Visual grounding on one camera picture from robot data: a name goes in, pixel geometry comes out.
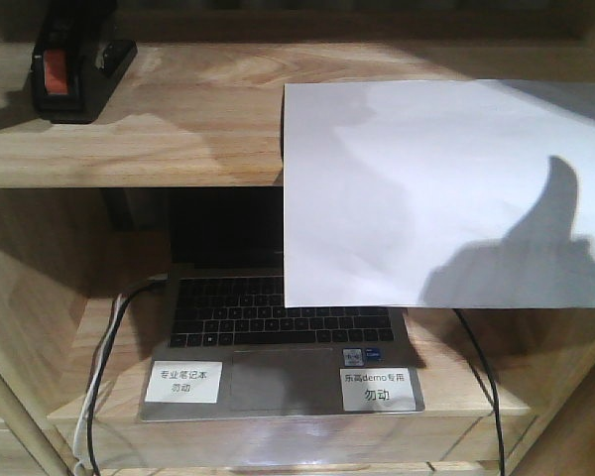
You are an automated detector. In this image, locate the white paper sheet stack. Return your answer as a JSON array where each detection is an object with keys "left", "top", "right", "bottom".
[{"left": 283, "top": 80, "right": 595, "bottom": 308}]

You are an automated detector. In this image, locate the black stapler with orange grip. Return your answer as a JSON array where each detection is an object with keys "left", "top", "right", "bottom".
[{"left": 30, "top": 1, "right": 137, "bottom": 124}]

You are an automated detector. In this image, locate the silver laptop with black keyboard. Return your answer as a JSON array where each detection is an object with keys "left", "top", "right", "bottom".
[{"left": 140, "top": 186, "right": 424, "bottom": 421}]

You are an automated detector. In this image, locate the wooden upper shelf board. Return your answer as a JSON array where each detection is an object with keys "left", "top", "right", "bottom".
[{"left": 0, "top": 42, "right": 477, "bottom": 189}]

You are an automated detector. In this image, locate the right white paper label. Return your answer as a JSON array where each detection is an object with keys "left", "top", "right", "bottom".
[{"left": 339, "top": 368, "right": 417, "bottom": 413}]

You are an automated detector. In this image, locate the white paper label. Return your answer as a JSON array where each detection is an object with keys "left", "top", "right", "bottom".
[
  {"left": 339, "top": 368, "right": 417, "bottom": 413},
  {"left": 144, "top": 361, "right": 223, "bottom": 404}
]

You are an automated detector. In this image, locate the left white paper label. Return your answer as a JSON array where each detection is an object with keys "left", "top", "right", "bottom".
[{"left": 144, "top": 361, "right": 223, "bottom": 404}]

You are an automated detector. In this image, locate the black cable left of laptop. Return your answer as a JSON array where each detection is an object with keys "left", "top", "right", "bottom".
[{"left": 85, "top": 280, "right": 166, "bottom": 476}]

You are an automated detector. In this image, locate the black cable of laptop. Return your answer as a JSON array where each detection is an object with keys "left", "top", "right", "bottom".
[
  {"left": 451, "top": 306, "right": 507, "bottom": 476},
  {"left": 85, "top": 280, "right": 166, "bottom": 476}
]

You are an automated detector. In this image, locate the black cable right of laptop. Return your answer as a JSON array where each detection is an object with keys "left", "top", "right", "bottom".
[{"left": 451, "top": 306, "right": 507, "bottom": 476}]

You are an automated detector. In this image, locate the white cable left of laptop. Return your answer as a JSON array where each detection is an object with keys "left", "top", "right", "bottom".
[{"left": 72, "top": 277, "right": 168, "bottom": 472}]

